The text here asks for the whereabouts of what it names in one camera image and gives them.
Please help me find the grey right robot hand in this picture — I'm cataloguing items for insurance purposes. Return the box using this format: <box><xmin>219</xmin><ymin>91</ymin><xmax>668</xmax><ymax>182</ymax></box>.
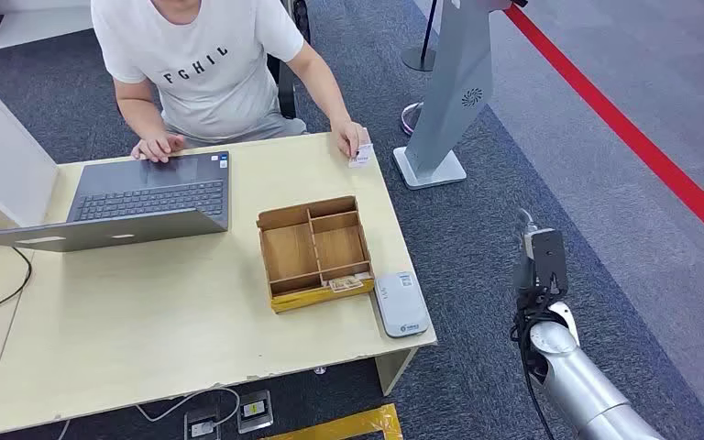
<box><xmin>512</xmin><ymin>208</ymin><xmax>538</xmax><ymax>294</ymax></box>

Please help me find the person's left hand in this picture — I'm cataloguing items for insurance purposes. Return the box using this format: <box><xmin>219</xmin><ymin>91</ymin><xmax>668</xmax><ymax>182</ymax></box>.
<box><xmin>331</xmin><ymin>118</ymin><xmax>370</xmax><ymax>160</ymax></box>

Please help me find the person's right hand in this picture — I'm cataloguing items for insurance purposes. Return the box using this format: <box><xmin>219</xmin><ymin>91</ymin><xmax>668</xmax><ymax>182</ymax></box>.
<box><xmin>130</xmin><ymin>132</ymin><xmax>187</xmax><ymax>164</ymax></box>

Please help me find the white ID card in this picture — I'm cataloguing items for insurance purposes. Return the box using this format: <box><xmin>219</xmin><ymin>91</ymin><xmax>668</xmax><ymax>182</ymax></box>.
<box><xmin>347</xmin><ymin>143</ymin><xmax>375</xmax><ymax>170</ymax></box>

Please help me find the wooden compartment box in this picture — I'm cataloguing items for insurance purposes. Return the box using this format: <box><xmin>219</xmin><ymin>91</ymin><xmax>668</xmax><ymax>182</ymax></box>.
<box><xmin>256</xmin><ymin>195</ymin><xmax>376</xmax><ymax>314</ymax></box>

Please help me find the room key card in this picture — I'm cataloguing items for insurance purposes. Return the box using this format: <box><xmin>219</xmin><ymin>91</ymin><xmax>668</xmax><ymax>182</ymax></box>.
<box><xmin>327</xmin><ymin>276</ymin><xmax>366</xmax><ymax>294</ymax></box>

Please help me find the person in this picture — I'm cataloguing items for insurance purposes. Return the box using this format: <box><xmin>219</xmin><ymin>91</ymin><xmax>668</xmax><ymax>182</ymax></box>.
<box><xmin>91</xmin><ymin>0</ymin><xmax>370</xmax><ymax>165</ymax></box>

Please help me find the grey card reader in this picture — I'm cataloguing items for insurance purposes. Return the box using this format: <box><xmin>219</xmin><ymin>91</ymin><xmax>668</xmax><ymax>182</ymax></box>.
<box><xmin>374</xmin><ymin>271</ymin><xmax>432</xmax><ymax>339</ymax></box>

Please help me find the grey laptop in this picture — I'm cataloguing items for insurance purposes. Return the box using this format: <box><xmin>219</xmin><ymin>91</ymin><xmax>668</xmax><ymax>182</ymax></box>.
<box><xmin>0</xmin><ymin>150</ymin><xmax>232</xmax><ymax>254</ymax></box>

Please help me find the black office chair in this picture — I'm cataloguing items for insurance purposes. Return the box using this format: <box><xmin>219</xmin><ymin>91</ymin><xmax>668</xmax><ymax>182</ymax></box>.
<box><xmin>267</xmin><ymin>0</ymin><xmax>312</xmax><ymax>120</ymax></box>

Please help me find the grey kiosk stand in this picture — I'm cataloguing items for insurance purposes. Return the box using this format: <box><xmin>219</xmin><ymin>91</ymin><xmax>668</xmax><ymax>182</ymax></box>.
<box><xmin>392</xmin><ymin>0</ymin><xmax>512</xmax><ymax>192</ymax></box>

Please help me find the white box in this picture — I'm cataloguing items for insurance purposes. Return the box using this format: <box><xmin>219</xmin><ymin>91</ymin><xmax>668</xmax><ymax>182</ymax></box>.
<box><xmin>0</xmin><ymin>80</ymin><xmax>60</xmax><ymax>229</ymax></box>

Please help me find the red floor tape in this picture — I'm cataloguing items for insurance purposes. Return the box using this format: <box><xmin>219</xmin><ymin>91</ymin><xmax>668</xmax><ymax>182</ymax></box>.
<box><xmin>503</xmin><ymin>3</ymin><xmax>704</xmax><ymax>259</ymax></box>

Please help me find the white platform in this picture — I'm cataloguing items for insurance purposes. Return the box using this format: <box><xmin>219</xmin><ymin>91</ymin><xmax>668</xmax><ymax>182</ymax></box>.
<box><xmin>0</xmin><ymin>0</ymin><xmax>95</xmax><ymax>51</ymax></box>

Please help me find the yellow floor tape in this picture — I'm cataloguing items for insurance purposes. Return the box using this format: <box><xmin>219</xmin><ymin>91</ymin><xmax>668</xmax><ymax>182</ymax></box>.
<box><xmin>260</xmin><ymin>403</ymin><xmax>403</xmax><ymax>440</ymax></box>

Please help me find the floor socket with yellow label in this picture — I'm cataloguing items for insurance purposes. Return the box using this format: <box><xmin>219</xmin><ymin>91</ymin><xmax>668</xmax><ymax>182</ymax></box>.
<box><xmin>236</xmin><ymin>390</ymin><xmax>274</xmax><ymax>435</ymax></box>

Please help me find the floor socket with white plug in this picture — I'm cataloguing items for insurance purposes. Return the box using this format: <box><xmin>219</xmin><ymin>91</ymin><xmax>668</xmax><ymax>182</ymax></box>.
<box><xmin>183</xmin><ymin>408</ymin><xmax>223</xmax><ymax>440</ymax></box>

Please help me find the purple ring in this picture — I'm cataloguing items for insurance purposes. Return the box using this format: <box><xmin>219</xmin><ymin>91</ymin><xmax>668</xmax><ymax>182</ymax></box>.
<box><xmin>400</xmin><ymin>101</ymin><xmax>424</xmax><ymax>137</ymax></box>

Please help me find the black stanchion post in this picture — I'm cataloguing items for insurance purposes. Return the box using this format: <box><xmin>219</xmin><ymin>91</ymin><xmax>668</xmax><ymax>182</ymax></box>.
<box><xmin>400</xmin><ymin>0</ymin><xmax>443</xmax><ymax>72</ymax></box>

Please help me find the white cable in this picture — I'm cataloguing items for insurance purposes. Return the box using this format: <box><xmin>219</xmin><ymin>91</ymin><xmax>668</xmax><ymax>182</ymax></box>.
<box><xmin>136</xmin><ymin>386</ymin><xmax>241</xmax><ymax>426</ymax></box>

